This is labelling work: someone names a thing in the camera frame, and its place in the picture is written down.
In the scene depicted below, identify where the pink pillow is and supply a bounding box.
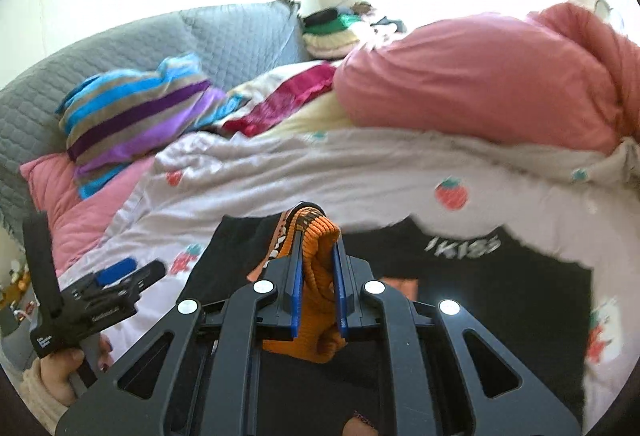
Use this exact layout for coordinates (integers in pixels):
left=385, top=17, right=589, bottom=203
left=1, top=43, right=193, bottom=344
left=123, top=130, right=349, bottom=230
left=20, top=153, right=153, bottom=276

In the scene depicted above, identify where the coral pink duvet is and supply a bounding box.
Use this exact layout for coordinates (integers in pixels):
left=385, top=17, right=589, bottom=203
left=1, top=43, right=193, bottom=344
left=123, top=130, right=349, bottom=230
left=333, top=3, right=639, bottom=156

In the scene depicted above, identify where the left hand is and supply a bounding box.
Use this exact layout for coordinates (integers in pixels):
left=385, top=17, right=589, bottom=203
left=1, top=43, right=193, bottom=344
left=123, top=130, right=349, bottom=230
left=40, top=335, right=114, bottom=407

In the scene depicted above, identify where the green black cream clothes pile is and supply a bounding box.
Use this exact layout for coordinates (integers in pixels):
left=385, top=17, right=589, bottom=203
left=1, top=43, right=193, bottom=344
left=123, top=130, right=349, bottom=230
left=302, top=2, right=407, bottom=60

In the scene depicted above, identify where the grey quilted headboard cushion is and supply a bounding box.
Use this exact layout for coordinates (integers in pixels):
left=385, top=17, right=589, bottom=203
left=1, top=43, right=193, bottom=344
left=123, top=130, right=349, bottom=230
left=1, top=0, right=309, bottom=241

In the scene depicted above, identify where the pink strawberry print quilt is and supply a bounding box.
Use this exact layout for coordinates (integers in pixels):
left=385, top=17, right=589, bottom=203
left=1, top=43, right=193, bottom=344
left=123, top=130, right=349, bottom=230
left=60, top=128, right=639, bottom=434

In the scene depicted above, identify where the striped blue purple pillow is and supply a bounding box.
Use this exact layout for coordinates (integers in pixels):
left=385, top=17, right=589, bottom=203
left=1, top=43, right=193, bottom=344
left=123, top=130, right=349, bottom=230
left=55, top=54, right=248, bottom=199

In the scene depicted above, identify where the black sweatshirt with orange trim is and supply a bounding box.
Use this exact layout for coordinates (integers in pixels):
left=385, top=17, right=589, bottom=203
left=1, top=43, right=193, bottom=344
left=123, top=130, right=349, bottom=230
left=181, top=203, right=591, bottom=435

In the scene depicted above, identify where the beige fleece left sleeve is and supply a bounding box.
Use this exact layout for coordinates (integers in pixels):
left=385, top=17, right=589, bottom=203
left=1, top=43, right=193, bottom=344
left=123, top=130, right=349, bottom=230
left=18, top=359, right=68, bottom=435

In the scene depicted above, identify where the magenta red cloth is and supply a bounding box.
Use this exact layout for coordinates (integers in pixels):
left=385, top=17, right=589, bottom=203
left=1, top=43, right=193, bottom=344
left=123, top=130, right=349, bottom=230
left=218, top=61, right=336, bottom=137

